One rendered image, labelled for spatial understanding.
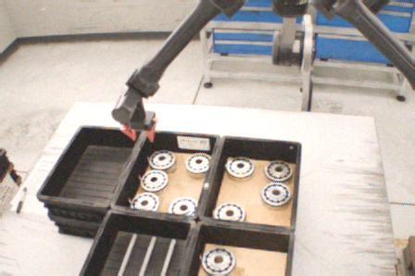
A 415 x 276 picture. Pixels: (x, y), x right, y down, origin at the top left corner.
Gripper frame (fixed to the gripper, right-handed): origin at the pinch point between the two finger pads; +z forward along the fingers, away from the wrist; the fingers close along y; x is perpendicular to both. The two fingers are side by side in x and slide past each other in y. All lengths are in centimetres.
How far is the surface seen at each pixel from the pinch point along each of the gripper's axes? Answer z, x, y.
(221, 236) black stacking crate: 18.5, -21.2, 29.5
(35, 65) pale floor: 107, 214, -230
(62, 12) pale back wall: 71, 266, -213
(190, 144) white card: 18.1, 18.3, 9.1
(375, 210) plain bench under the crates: 37, 11, 83
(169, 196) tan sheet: 23.3, -4.4, 6.4
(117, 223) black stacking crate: 19.1, -21.7, -6.1
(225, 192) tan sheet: 23.5, 0.9, 26.0
